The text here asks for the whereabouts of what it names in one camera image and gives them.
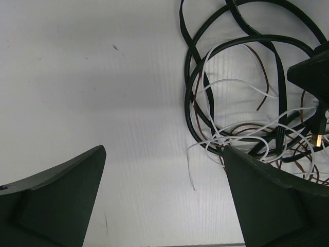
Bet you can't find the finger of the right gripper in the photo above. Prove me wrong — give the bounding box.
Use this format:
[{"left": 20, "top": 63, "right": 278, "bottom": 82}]
[{"left": 287, "top": 42, "right": 328, "bottom": 108}]

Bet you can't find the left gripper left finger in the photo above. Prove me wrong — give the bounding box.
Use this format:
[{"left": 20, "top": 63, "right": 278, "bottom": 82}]
[{"left": 1, "top": 145, "right": 106, "bottom": 246}]

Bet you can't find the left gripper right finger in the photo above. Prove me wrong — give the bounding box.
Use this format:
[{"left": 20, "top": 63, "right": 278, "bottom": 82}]
[{"left": 223, "top": 146, "right": 328, "bottom": 246}]

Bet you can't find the thin brown white wire tangle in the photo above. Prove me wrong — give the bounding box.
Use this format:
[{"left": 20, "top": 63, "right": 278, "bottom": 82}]
[{"left": 186, "top": 42, "right": 329, "bottom": 191}]

